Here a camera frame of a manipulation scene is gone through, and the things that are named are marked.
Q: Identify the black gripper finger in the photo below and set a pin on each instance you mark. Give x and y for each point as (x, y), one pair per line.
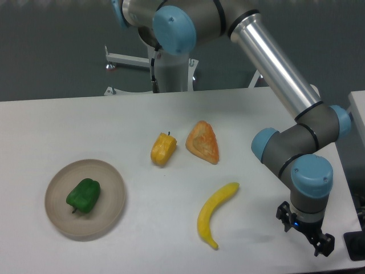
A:
(286, 216)
(323, 243)

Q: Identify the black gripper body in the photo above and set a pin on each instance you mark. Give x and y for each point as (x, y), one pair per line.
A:
(309, 224)

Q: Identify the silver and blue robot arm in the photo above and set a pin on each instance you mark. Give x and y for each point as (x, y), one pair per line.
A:
(177, 27)

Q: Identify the yellow bell pepper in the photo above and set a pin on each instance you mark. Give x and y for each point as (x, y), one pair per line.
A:
(163, 149)

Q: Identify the beige round plate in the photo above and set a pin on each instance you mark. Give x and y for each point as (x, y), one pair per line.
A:
(107, 210)

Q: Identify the green bell pepper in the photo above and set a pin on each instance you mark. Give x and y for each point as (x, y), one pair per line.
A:
(84, 196)

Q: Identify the black device at right edge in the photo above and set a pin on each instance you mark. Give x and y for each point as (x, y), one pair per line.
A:
(355, 245)

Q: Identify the yellow banana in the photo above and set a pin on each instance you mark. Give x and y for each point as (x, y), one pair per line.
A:
(220, 197)

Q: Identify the orange bread slice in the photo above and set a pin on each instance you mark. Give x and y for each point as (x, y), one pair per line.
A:
(202, 142)

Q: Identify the white table at right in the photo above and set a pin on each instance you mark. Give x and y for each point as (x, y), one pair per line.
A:
(356, 99)

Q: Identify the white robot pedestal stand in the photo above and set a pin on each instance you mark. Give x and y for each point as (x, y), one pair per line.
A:
(167, 73)

